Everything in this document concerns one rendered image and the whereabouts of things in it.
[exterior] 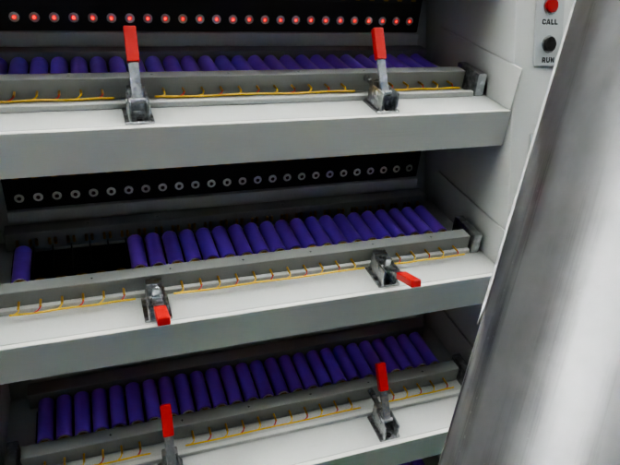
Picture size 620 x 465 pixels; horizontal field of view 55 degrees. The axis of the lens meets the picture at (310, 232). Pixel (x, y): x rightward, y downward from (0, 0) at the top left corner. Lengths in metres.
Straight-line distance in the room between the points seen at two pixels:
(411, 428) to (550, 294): 0.66
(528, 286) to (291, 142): 0.49
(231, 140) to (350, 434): 0.40
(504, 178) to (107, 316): 0.49
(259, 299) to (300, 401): 0.17
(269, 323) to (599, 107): 0.53
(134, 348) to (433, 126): 0.41
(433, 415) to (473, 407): 0.66
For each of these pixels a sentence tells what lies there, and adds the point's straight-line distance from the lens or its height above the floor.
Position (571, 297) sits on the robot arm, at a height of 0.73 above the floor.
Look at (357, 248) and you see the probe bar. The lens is 0.73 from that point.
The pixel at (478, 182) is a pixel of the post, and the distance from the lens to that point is 0.82.
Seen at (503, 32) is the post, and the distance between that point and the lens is 0.78.
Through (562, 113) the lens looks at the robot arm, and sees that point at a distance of 0.20.
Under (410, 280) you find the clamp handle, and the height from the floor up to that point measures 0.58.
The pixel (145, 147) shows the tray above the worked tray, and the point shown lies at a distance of 0.61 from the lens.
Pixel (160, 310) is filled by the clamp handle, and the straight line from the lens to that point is 0.60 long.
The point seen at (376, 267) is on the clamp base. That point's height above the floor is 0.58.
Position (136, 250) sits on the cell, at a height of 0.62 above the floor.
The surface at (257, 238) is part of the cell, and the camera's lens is 0.73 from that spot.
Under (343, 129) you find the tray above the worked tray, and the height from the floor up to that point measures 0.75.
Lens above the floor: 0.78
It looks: 12 degrees down
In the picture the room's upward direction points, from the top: 2 degrees counter-clockwise
